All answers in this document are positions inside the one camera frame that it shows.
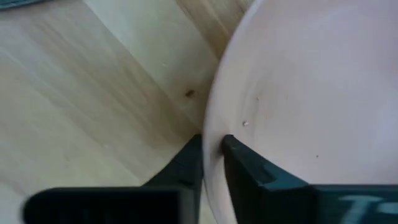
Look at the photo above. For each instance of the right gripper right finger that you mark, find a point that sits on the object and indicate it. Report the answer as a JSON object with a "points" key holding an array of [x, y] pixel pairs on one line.
{"points": [[264, 199]]}

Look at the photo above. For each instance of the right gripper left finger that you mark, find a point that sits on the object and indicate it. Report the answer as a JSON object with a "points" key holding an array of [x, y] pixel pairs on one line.
{"points": [[189, 168]]}

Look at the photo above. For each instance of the pink plate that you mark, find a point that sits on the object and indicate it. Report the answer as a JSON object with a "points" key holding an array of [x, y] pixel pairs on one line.
{"points": [[311, 77]]}

